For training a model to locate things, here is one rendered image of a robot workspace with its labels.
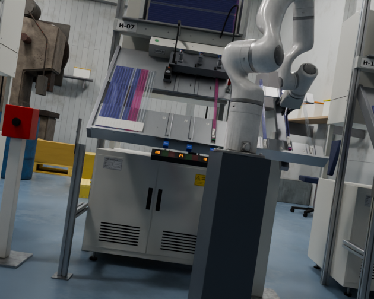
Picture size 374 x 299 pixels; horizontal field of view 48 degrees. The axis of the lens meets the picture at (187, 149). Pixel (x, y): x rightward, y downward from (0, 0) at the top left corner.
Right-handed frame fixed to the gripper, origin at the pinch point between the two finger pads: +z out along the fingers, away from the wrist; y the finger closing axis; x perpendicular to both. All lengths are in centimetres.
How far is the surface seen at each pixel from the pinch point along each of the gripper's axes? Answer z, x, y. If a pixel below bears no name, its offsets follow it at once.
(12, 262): 53, 77, 122
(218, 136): 7.8, 15.6, 31.2
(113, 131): 7, 23, 81
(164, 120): 10, 9, 59
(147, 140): 8, 23, 65
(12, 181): 37, 41, 129
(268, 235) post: 34, 53, -1
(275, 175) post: 18.3, 26.4, -0.5
